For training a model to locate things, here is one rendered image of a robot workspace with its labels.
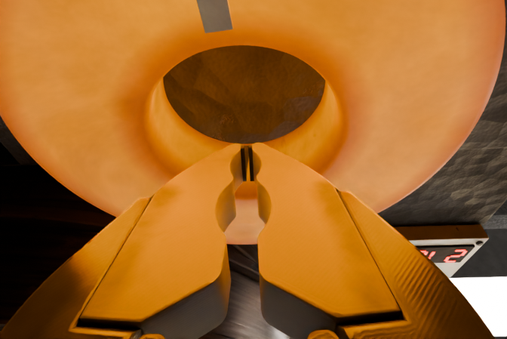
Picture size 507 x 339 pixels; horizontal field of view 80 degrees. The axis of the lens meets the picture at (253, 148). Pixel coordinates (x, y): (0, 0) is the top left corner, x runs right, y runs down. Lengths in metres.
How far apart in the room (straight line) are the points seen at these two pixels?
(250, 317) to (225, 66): 0.20
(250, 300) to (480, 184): 0.27
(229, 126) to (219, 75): 0.04
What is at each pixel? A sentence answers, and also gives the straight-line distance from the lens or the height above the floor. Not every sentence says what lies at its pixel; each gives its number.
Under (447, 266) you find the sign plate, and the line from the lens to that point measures 0.52.
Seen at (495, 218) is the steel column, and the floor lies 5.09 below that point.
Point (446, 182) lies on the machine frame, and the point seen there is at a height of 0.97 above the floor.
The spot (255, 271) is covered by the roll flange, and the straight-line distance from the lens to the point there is 0.29.
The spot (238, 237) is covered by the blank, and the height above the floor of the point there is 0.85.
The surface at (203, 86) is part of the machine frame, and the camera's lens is 0.18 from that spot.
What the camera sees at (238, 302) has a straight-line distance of 0.28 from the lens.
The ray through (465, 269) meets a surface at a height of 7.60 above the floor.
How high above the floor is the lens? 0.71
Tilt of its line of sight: 45 degrees up
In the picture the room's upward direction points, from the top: 176 degrees clockwise
